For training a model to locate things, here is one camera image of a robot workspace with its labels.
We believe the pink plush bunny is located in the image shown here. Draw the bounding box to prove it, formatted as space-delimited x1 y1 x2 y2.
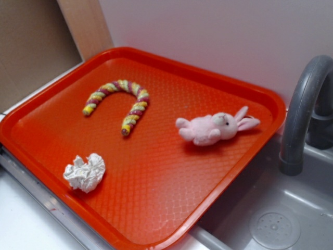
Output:
175 106 260 146

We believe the striped twisted rope toy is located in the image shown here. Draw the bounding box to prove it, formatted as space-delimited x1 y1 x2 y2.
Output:
82 80 150 136

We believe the beige wooden panel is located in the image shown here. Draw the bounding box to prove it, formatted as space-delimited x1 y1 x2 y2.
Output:
57 0 114 61

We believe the grey plastic faucet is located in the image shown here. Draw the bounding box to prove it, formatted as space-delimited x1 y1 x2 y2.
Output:
279 55 332 176

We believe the crumpled white paper ball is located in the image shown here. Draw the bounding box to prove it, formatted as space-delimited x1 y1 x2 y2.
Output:
63 153 106 193

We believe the grey plastic sink basin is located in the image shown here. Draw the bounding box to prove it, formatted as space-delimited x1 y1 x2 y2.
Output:
189 132 333 250

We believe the orange plastic tray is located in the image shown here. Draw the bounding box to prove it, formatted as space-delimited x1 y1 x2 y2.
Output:
1 47 286 249

